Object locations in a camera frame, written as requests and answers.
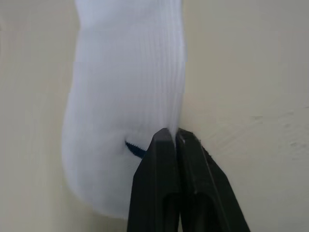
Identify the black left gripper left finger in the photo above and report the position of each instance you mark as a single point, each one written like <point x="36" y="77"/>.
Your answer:
<point x="154" y="178"/>

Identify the white ribbed sock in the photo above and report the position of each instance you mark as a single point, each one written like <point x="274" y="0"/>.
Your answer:
<point x="120" y="96"/>

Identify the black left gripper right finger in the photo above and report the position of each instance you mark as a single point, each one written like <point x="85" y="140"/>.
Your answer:
<point x="205" y="183"/>

